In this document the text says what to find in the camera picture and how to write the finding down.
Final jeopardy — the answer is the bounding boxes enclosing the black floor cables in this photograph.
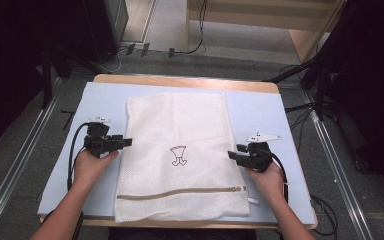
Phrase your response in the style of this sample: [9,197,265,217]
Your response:
[283,64,316,154]

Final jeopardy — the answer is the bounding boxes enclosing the light blue table mat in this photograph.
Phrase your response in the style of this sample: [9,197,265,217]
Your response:
[37,81,316,225]

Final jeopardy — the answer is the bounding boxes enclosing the person's left hand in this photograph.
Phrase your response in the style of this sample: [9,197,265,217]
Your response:
[73,148,120,193]

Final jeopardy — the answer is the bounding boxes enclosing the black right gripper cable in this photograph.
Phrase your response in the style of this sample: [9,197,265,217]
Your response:
[263,149,290,204]

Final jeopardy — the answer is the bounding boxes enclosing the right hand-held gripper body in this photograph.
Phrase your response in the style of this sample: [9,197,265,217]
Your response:
[243,132,282,174]

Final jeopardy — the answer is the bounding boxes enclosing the wooden table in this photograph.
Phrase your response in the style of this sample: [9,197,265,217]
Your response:
[39,73,319,231]

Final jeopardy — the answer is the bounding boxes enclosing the dark curtain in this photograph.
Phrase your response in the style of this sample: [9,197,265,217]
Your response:
[313,0,384,203]
[0,0,96,158]

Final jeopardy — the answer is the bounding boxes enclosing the black metal stand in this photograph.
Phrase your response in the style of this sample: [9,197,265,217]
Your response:
[262,49,334,122]

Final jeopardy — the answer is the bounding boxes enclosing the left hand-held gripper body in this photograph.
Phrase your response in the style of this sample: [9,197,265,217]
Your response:
[83,116,115,159]

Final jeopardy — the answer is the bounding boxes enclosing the white floor cable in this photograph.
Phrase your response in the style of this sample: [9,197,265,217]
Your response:
[95,45,128,75]

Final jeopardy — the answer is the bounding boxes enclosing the black cabinet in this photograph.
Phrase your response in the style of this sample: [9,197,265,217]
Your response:
[79,0,130,65]

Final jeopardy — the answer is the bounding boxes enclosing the black floor cable loop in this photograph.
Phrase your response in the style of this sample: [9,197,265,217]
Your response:
[309,194,340,238]

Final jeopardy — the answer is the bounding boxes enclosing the person's right hand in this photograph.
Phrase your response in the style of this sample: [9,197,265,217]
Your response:
[245,161,288,203]

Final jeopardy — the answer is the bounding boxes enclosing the black hanging cable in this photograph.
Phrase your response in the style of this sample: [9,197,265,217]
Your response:
[174,0,208,56]

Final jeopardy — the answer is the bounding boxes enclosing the light wooden shelf unit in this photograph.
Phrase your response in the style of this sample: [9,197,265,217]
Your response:
[183,0,348,64]

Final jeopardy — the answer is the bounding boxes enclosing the white mesh laundry bag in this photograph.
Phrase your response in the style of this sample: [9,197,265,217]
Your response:
[113,91,260,224]

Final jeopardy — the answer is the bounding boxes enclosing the aluminium floor rail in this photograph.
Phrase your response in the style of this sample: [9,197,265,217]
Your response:
[300,89,375,240]
[0,77,64,240]

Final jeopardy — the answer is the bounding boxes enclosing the small black bracket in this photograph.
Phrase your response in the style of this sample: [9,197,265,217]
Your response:
[60,109,77,132]

